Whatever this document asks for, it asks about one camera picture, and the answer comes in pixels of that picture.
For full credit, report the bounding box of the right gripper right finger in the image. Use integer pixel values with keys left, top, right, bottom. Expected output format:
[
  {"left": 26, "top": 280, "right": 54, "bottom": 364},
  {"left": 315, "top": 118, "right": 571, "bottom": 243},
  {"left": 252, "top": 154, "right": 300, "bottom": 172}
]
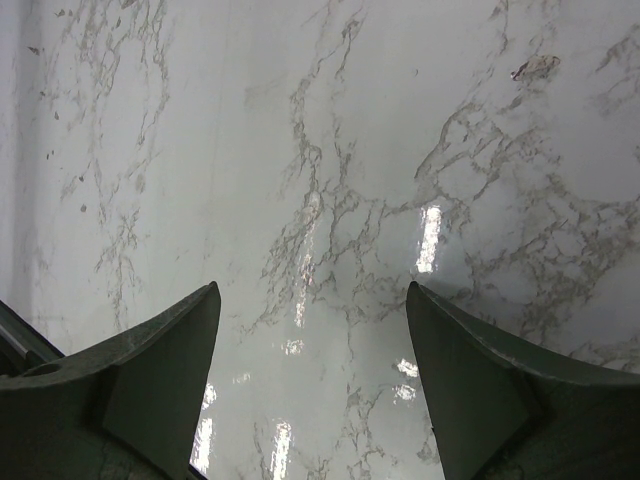
[{"left": 406, "top": 282, "right": 639, "bottom": 479}]

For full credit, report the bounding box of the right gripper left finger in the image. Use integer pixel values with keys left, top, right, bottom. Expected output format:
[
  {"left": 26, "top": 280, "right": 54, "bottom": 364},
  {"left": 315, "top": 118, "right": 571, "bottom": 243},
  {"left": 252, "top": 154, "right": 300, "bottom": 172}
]
[{"left": 1, "top": 283, "right": 221, "bottom": 479}]

